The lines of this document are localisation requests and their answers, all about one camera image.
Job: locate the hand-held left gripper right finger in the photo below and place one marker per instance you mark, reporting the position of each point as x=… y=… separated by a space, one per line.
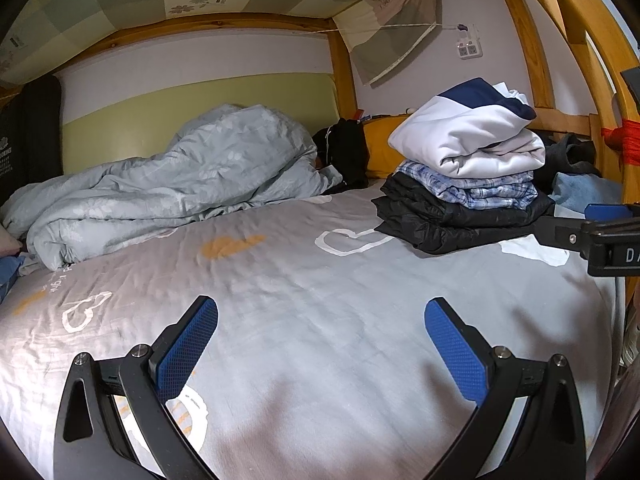
x=457 y=350

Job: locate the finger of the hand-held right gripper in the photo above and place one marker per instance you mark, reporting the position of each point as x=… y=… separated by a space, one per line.
x=605 y=211
x=562 y=232

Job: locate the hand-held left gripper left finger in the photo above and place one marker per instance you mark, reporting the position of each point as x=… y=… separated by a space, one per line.
x=187 y=345

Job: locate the white navy striped jacket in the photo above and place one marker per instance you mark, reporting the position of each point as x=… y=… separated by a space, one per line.
x=450 y=135

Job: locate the light blue jeans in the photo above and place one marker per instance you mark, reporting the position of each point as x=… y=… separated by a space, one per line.
x=585 y=190

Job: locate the dark grey cloth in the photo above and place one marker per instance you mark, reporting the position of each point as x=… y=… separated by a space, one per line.
x=570 y=155

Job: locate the blue plaid shirt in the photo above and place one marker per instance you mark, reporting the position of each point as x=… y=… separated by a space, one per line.
x=475 y=187

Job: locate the black puffer jacket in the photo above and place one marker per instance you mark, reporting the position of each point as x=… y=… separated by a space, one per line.
x=440 y=225

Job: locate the grey printed bed sheet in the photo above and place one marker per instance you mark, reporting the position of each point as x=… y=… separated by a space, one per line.
x=300 y=285

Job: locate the pale grey leaf-print duvet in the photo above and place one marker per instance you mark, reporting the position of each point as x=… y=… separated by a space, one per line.
x=175 y=185

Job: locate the blue pillow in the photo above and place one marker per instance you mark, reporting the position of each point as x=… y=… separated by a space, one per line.
x=7 y=275

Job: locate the yellow pillow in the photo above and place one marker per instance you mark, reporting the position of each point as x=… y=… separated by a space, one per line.
x=382 y=150

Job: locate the beige patterned pillow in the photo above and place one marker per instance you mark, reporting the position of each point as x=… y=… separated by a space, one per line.
x=7 y=240

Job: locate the black cloth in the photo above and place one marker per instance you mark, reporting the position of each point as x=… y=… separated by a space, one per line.
x=350 y=150

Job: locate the green headboard panel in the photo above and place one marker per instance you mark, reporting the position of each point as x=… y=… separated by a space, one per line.
x=150 y=110

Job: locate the black Leaoking bag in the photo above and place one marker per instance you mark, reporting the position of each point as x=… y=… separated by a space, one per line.
x=30 y=135

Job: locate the wooden bed frame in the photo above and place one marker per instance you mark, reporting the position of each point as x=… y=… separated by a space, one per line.
x=545 y=75

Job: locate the white wall socket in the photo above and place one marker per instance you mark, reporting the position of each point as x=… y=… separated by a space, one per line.
x=470 y=50

